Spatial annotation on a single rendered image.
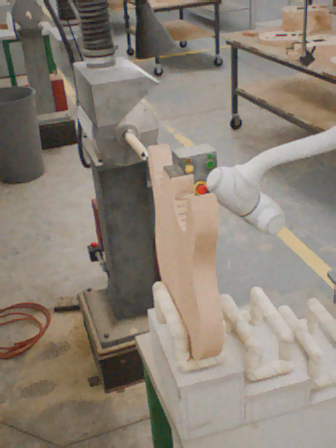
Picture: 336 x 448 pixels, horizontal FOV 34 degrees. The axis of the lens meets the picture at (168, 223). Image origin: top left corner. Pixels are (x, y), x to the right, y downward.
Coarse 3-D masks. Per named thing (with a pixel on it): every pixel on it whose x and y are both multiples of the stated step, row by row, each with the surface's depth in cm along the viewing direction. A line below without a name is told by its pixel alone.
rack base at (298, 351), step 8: (312, 336) 145; (320, 336) 145; (296, 344) 143; (320, 344) 143; (328, 344) 142; (296, 352) 141; (304, 352) 141; (328, 352) 140; (304, 360) 138; (328, 360) 138; (304, 368) 136; (328, 368) 135; (312, 392) 129; (320, 392) 129; (328, 392) 129; (312, 400) 127; (320, 400) 127; (328, 400) 127
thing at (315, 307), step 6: (312, 300) 141; (312, 306) 140; (318, 306) 139; (312, 312) 140; (318, 312) 138; (324, 312) 137; (318, 318) 137; (324, 318) 135; (330, 318) 135; (324, 324) 135; (330, 324) 133; (330, 330) 132
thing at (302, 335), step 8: (280, 312) 140; (288, 312) 138; (288, 320) 136; (296, 320) 135; (296, 328) 133; (304, 328) 133; (296, 336) 132; (304, 336) 130; (304, 344) 129; (312, 344) 127; (312, 352) 126; (320, 352) 125
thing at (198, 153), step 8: (208, 144) 221; (176, 152) 216; (184, 152) 215; (192, 152) 214; (200, 152) 214; (208, 152) 214; (216, 152) 215; (176, 160) 215; (184, 160) 211; (192, 160) 212; (200, 160) 214; (208, 160) 214; (216, 160) 216; (200, 168) 215; (208, 168) 216; (200, 176) 217; (200, 184) 219; (208, 192) 222
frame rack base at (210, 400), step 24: (168, 336) 126; (168, 360) 119; (168, 384) 125; (192, 384) 113; (216, 384) 115; (240, 384) 117; (192, 408) 116; (216, 408) 118; (240, 408) 120; (192, 432) 120; (216, 432) 122
